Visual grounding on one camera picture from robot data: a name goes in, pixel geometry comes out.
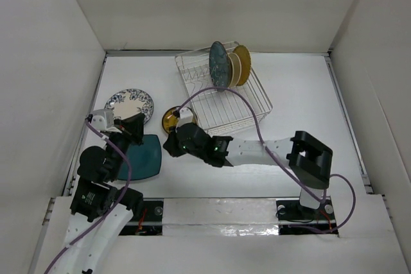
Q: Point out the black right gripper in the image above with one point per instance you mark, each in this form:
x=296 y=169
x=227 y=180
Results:
x=171 y=143

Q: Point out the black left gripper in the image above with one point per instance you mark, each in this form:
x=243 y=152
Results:
x=135 y=125

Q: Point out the yellow patterned brown-rimmed plate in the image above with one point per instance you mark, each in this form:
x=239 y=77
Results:
x=169 y=120

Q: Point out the blue floral white plate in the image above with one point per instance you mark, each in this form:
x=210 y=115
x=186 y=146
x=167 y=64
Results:
x=129 y=102

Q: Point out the square teal plate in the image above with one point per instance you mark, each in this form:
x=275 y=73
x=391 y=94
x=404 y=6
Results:
x=145 y=159

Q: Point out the round teal glazed plate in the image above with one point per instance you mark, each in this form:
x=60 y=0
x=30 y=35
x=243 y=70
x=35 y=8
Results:
x=219 y=67

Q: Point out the woven bamboo tray plate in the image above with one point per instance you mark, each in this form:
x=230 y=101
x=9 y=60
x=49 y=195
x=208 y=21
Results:
x=245 y=59

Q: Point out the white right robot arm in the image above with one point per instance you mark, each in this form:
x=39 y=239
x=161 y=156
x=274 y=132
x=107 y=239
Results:
x=305 y=159

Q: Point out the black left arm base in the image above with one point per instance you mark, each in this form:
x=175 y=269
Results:
x=148 y=222

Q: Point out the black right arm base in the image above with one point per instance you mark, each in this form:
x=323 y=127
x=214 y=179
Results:
x=294 y=218

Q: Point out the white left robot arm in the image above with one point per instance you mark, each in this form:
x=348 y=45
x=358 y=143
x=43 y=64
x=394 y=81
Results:
x=99 y=211

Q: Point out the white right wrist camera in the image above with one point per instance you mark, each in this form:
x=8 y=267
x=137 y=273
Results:
x=186 y=116

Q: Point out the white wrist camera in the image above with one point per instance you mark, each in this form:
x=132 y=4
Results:
x=102 y=120
x=186 y=116

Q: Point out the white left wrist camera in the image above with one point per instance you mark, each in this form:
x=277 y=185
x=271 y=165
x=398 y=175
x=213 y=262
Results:
x=102 y=120

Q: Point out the silver wire dish rack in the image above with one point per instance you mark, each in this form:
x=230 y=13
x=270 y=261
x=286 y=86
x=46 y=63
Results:
x=220 y=112

